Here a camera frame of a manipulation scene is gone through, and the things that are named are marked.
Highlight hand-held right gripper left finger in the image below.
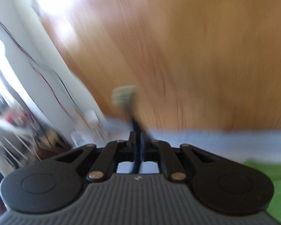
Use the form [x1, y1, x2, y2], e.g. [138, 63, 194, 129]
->
[55, 131, 138, 184]

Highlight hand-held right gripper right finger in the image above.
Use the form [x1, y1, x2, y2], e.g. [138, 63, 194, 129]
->
[140, 131, 222, 184]

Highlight green knitted sweater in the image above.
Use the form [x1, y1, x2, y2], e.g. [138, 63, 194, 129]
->
[242, 159, 281, 224]

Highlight blue striped bed sheet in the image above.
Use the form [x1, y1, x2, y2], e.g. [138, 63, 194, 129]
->
[103, 117, 281, 174]

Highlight wood-pattern vinyl sheet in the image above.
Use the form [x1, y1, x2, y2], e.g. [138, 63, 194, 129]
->
[37, 0, 281, 132]

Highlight thin dark wall cable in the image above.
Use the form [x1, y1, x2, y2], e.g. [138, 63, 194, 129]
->
[0, 14, 89, 127]

